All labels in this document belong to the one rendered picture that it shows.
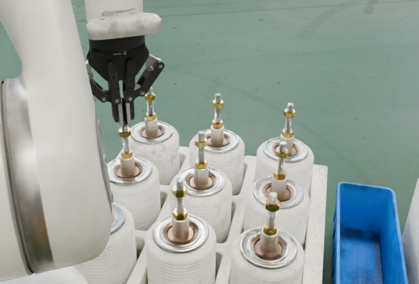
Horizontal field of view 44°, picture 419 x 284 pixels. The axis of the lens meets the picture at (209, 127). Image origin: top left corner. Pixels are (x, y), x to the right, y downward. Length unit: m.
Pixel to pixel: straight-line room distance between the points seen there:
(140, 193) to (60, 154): 0.59
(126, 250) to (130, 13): 0.32
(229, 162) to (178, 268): 0.25
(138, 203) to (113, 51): 0.25
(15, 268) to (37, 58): 0.09
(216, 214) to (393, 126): 0.84
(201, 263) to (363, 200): 0.47
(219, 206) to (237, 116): 0.72
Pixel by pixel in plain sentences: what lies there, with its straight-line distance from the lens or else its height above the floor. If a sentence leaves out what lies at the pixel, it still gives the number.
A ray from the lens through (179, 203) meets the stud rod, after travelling 0.67.
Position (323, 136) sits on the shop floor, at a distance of 1.42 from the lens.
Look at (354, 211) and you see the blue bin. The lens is 1.09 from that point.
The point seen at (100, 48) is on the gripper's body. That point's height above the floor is 0.47.
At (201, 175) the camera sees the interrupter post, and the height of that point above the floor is 0.27.
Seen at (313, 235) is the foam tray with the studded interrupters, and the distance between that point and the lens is 0.83.
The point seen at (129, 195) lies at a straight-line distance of 0.80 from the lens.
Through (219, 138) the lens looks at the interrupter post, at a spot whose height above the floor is 0.26.
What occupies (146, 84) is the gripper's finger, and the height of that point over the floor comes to 0.40.
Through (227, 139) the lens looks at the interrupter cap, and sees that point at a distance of 0.90.
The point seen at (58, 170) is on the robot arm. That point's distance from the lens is 0.22.
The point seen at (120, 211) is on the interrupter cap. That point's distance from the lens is 0.75.
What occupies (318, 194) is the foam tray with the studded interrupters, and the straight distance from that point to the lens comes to 0.91.
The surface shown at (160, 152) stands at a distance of 0.89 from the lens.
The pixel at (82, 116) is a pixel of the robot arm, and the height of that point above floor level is 0.62.
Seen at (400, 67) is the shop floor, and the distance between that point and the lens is 1.90.
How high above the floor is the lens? 0.73
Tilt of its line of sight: 31 degrees down
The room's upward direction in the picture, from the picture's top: 1 degrees clockwise
